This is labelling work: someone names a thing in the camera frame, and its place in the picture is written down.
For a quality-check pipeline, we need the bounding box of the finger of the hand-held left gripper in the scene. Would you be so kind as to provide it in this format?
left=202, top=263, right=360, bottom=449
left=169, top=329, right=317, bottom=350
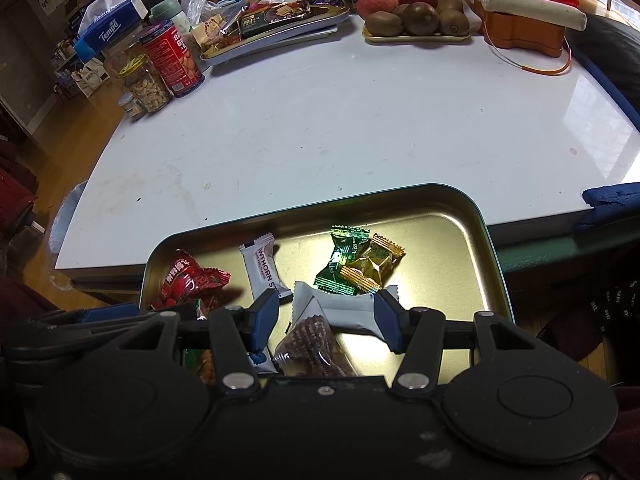
left=7, top=304, right=166, bottom=350

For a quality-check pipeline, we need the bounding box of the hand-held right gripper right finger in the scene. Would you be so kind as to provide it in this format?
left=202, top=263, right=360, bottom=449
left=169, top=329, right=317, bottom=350
left=372, top=289, right=551, bottom=396

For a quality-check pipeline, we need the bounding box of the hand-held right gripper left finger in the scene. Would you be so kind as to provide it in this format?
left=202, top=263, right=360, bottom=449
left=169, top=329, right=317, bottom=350
left=120, top=289, right=281, bottom=397

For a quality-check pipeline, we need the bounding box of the white stick snack packet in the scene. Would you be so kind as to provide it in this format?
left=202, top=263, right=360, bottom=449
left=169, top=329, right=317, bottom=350
left=239, top=233, right=293, bottom=303

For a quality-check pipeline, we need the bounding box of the clear brown date packet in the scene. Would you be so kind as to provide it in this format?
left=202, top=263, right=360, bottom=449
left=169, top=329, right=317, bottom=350
left=272, top=312, right=358, bottom=378

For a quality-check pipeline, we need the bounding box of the gold candy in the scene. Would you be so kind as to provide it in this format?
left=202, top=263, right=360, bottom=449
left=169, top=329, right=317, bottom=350
left=340, top=233, right=406, bottom=295

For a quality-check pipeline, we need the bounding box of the green candy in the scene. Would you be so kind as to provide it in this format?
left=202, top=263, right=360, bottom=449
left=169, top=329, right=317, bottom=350
left=314, top=227, right=371, bottom=295

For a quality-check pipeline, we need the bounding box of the red snack packet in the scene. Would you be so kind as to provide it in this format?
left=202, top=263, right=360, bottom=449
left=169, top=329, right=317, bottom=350
left=150, top=250, right=232, bottom=311

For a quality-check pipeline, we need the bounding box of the gold metal tray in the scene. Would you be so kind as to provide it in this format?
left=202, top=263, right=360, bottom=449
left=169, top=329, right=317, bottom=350
left=139, top=183, right=515, bottom=391

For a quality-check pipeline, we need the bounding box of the person's left hand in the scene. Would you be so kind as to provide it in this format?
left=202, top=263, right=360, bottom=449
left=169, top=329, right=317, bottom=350
left=0, top=427, right=30, bottom=471

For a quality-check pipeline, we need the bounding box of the pale blue plastic cover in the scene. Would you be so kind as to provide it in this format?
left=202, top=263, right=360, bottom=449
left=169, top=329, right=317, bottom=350
left=47, top=180, right=91, bottom=261

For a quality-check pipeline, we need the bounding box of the dark red cloth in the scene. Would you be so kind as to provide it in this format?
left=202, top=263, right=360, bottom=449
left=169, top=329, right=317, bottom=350
left=0, top=140, right=38, bottom=231

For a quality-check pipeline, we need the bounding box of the small glass jar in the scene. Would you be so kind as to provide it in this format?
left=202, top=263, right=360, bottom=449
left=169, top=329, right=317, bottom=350
left=118, top=91, right=147, bottom=122

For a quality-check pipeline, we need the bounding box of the black patterned cloth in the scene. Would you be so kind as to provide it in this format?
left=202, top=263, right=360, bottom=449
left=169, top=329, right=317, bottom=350
left=540, top=280, right=640, bottom=361

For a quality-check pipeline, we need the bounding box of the peanut jar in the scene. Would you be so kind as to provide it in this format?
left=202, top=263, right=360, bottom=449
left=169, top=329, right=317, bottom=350
left=118, top=53, right=173, bottom=114

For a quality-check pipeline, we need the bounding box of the blue table edge padding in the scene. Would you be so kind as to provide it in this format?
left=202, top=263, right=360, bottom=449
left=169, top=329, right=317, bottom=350
left=572, top=180, right=640, bottom=233

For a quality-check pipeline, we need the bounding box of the red biscuit can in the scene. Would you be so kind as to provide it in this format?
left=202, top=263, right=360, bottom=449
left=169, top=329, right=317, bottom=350
left=138, top=20, right=206, bottom=99

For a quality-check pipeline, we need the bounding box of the maroon garment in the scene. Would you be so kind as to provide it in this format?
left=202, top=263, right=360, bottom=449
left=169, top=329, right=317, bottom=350
left=612, top=385, right=640, bottom=480

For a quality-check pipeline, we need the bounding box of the yellow fruit tray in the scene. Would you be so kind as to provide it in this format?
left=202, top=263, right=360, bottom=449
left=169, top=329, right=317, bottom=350
left=362, top=25, right=472, bottom=44

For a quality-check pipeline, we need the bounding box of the blue tissue box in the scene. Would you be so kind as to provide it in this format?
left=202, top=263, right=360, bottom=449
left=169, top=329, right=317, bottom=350
left=74, top=0, right=151, bottom=61

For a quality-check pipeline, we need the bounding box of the beige snack packet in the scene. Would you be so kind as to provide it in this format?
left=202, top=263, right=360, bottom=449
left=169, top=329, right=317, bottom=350
left=192, top=12, right=226, bottom=48

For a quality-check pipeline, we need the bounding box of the green lidded tumbler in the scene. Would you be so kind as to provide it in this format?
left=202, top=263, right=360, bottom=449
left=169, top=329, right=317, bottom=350
left=149, top=0, right=192, bottom=36

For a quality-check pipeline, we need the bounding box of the black cracker packet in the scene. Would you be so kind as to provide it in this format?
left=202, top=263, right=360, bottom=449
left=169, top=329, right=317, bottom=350
left=237, top=2, right=311, bottom=38

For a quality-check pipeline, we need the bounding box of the pale blue snack tin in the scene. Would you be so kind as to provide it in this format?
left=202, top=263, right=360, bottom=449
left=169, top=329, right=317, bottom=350
left=200, top=0, right=351, bottom=66

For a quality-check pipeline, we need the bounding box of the orange box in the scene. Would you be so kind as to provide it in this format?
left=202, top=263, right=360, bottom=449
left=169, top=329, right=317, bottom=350
left=472, top=0, right=567, bottom=58

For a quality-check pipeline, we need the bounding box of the white cloth roll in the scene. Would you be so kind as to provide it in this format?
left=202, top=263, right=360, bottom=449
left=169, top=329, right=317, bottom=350
left=479, top=0, right=587, bottom=32

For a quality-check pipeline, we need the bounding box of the black leather seat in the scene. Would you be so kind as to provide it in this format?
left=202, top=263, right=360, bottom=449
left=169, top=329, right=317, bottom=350
left=570, top=12, right=640, bottom=126

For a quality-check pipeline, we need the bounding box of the orange wire hoop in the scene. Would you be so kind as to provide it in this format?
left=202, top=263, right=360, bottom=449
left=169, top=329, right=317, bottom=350
left=484, top=35, right=573, bottom=77

